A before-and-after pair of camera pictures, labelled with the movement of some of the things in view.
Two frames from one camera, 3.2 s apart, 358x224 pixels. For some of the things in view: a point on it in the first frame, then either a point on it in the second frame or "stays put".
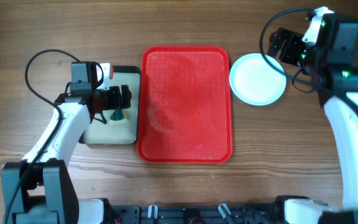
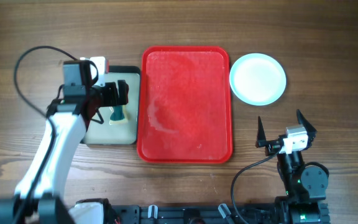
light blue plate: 253,81 stays put
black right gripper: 289,48 -> 276,146
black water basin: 98,133 stays put
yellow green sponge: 117,117 stays put
